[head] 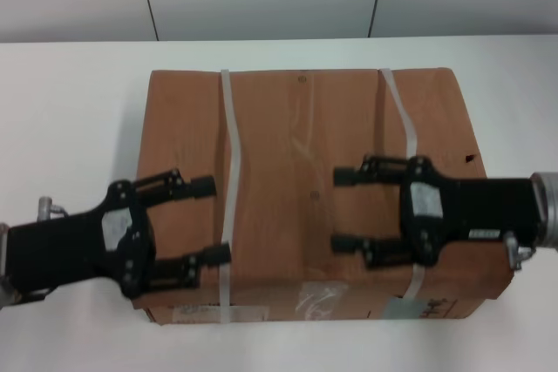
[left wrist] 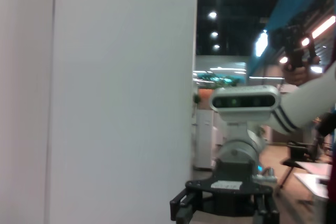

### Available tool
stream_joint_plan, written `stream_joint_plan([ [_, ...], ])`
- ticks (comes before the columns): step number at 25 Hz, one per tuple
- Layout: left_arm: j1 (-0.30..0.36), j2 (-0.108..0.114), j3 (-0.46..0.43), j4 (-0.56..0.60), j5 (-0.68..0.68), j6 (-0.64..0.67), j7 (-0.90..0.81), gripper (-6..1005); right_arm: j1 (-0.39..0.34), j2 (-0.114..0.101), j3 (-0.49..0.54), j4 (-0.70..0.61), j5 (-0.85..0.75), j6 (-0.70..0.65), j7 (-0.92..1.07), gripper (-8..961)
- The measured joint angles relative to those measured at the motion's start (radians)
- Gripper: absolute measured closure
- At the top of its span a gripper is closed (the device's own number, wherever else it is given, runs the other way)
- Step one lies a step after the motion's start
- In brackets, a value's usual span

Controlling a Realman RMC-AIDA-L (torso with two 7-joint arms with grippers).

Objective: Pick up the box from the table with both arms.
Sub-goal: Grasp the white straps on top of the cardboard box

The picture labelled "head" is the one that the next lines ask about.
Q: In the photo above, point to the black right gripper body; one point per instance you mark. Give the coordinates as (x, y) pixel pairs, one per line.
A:
(479, 208)

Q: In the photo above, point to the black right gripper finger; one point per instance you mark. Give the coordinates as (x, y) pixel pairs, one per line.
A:
(379, 252)
(375, 173)

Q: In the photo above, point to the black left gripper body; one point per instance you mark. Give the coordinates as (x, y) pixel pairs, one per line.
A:
(65, 245)

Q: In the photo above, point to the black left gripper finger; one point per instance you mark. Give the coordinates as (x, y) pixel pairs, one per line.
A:
(174, 187)
(187, 267)

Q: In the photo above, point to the brown cardboard box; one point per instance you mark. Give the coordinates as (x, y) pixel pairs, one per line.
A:
(287, 137)

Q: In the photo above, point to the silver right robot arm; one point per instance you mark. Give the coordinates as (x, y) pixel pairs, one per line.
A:
(550, 211)

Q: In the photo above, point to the grey tape patch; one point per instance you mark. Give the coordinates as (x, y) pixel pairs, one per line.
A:
(403, 307)

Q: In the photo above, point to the clear packing tape strip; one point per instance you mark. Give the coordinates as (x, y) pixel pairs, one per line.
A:
(320, 300)

